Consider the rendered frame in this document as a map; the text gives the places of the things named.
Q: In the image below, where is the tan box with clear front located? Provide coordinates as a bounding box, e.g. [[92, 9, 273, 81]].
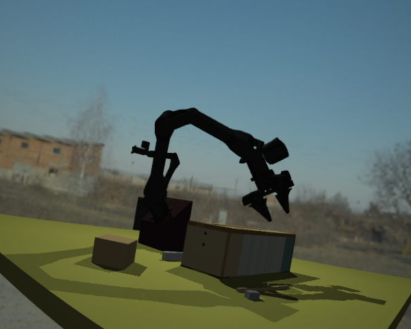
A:
[[162, 220, 296, 278]]

